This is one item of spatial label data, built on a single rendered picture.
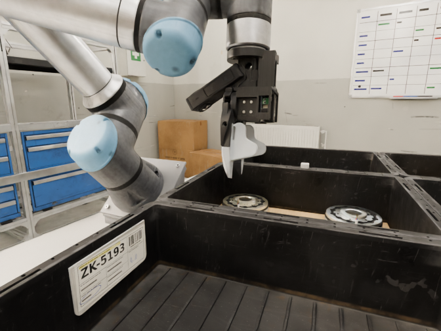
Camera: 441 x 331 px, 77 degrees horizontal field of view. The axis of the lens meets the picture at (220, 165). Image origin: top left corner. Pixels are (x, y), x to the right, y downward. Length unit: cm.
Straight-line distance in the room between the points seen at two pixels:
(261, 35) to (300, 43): 323
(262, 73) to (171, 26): 17
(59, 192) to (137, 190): 172
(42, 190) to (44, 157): 23
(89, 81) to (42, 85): 259
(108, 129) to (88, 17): 28
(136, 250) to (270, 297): 19
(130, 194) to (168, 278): 35
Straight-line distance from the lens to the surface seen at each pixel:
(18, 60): 228
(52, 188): 239
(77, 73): 70
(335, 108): 357
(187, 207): 41
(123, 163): 68
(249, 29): 49
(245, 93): 46
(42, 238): 96
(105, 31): 44
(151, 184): 75
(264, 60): 49
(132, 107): 74
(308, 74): 365
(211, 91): 49
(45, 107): 329
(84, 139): 68
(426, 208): 50
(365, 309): 42
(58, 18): 46
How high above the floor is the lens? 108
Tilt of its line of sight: 13 degrees down
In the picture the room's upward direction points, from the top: straight up
